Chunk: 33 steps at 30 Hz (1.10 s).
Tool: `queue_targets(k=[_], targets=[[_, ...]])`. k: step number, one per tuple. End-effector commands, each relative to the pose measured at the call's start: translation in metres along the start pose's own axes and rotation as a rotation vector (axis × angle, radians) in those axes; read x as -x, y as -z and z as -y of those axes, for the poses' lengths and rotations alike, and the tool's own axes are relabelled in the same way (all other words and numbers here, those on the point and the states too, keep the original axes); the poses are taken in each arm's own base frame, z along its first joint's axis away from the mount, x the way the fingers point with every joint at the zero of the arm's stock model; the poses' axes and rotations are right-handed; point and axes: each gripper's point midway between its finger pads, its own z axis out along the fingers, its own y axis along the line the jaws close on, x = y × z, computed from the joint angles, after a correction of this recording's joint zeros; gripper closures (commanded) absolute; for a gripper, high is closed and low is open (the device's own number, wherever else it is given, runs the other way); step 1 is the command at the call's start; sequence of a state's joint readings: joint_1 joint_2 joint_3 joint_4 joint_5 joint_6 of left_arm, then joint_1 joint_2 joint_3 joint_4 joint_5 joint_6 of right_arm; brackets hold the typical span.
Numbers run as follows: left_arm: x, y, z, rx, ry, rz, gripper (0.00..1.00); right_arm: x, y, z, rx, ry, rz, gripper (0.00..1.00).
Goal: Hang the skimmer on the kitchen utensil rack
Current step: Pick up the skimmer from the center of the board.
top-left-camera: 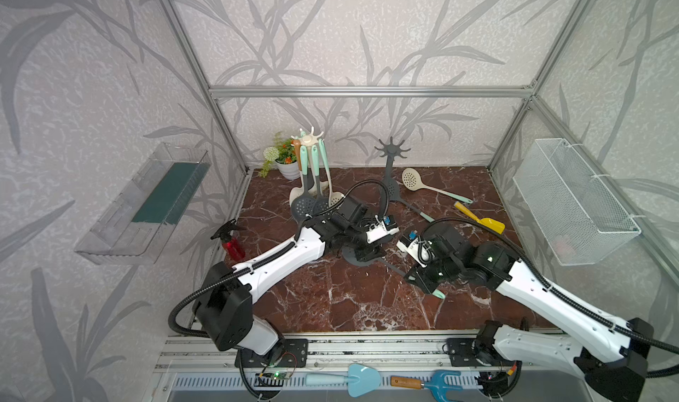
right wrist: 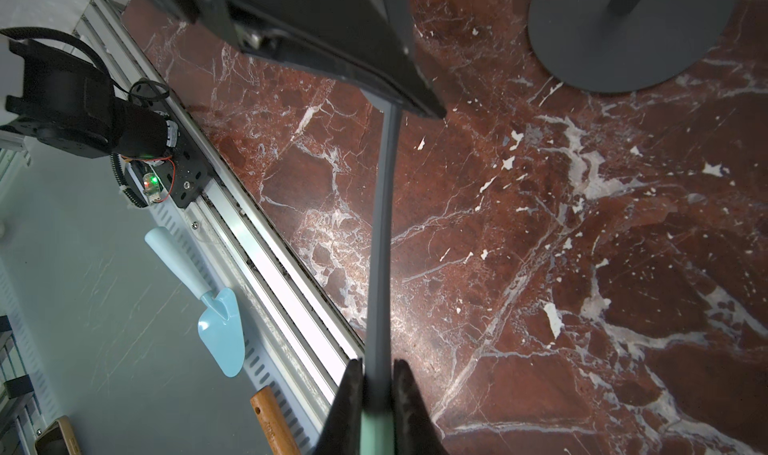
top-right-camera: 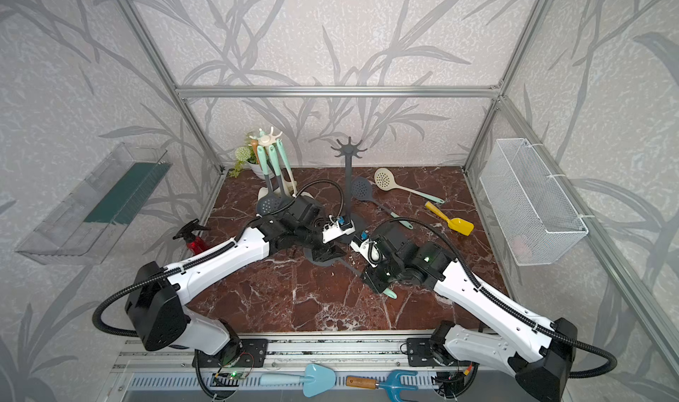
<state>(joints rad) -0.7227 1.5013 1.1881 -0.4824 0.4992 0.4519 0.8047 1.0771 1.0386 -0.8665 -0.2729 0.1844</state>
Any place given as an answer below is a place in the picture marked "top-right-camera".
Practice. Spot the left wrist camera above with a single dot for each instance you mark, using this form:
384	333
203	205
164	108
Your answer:
337	228

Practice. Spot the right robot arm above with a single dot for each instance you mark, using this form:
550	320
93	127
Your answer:
541	354

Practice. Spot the cream skimmer wooden handle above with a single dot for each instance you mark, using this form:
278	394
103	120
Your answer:
254	153

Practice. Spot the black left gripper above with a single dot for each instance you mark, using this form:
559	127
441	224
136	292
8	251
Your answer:
325	253

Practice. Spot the white pot with flowers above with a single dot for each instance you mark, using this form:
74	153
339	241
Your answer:
242	155

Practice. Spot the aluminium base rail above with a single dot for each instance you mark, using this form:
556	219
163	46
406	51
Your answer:
340	350

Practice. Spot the white wire wall basket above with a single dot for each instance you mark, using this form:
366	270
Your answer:
537	219

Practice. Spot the blue garden fork wooden handle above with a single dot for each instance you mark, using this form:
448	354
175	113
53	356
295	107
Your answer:
393	385

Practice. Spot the red spray bottle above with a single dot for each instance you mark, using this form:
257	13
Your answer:
187	233

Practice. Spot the yellow plastic scoop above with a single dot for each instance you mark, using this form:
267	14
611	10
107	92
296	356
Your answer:
459	225

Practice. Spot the clear plastic wall tray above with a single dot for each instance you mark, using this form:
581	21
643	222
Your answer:
86	226

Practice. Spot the cream utensil rack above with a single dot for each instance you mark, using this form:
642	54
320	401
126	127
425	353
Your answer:
265	140

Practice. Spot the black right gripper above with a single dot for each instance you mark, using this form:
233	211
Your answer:
370	281

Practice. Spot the grey slotted spatula mint handle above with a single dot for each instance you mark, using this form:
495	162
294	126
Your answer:
328	257

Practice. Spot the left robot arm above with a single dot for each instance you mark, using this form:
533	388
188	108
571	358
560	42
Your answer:
155	307

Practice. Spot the large grey skimmer mint handle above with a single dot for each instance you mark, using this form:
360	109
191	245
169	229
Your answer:
274	159

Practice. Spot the dark grey utensil rack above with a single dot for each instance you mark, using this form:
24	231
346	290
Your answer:
348	151

